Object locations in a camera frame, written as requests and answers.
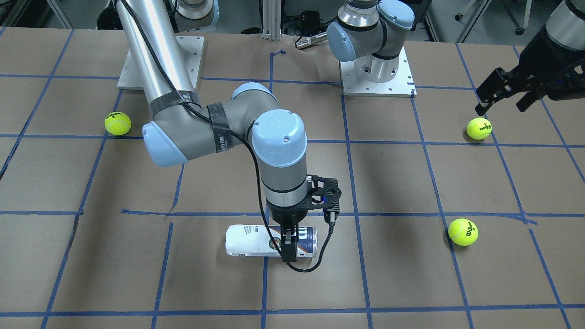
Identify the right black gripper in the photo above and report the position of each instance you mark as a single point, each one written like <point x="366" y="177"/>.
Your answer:
<point x="286" y="215"/>

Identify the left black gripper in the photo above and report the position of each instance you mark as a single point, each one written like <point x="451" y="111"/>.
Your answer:
<point x="534" y="76"/>

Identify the clear tennis ball can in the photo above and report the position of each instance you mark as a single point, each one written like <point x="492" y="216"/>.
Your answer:
<point x="254" y="241"/>

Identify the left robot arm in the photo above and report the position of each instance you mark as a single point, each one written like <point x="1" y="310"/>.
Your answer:
<point x="380" y="27"/>

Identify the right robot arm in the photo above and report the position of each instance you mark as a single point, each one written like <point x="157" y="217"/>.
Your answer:
<point x="181" y="129"/>

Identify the tennis ball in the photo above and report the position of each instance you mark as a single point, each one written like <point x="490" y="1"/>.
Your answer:
<point x="117" y="123"/>
<point x="479" y="128"/>
<point x="463" y="232"/>

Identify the silver flashlight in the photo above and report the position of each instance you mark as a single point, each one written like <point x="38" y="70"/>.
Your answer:
<point x="304" y="42"/>

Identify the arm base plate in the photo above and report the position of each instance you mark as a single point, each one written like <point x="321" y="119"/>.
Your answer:
<point x="371" y="76"/>
<point x="137" y="75"/>

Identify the aluminium frame post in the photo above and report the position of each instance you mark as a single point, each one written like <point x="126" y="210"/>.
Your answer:
<point x="271" y="20"/>

